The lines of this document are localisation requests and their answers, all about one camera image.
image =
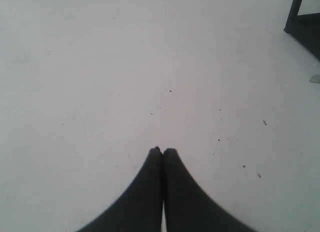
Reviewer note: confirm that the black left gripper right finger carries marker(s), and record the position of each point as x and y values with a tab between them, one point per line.
187	206

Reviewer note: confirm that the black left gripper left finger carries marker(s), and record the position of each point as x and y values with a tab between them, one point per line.
139	208

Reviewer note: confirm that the clear tape piece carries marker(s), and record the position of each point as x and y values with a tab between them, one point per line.
315	79

